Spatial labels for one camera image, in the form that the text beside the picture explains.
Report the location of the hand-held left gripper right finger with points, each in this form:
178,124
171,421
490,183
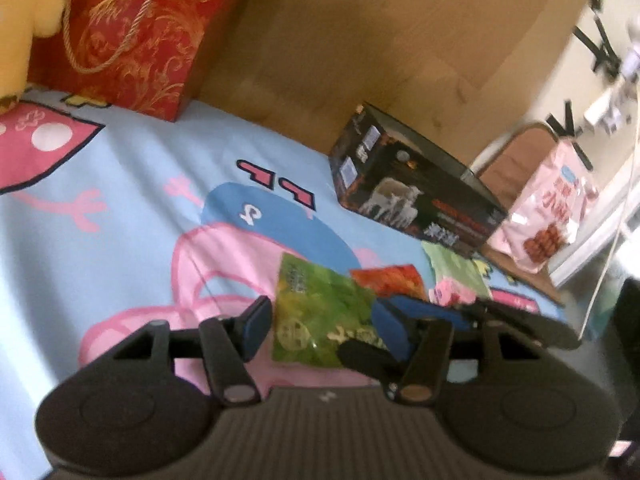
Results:
392,332

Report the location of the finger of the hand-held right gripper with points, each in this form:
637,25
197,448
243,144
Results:
362,357
430,310

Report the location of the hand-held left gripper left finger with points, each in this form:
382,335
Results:
257,329

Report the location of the green and gold snack packet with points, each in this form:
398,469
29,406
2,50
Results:
320,300

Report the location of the long pink snack packet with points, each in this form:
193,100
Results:
510,299

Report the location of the orange snack packet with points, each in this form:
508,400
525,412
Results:
390,280

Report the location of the light green snack packet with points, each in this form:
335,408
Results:
455,265

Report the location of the large pink snack bag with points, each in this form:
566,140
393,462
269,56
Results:
550,210

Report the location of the black printed box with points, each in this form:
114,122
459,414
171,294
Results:
400,185

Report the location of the cartoon printed bedsheet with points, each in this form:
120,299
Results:
125,185

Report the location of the white power adapter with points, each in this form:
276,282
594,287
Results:
600,107

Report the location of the wooden headboard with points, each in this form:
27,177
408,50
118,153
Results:
375,35

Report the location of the red gift bag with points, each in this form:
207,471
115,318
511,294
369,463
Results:
150,35

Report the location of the yellow plush toy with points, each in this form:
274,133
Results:
15,35

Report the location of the black wall bracket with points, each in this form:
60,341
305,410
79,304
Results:
602,47
567,132

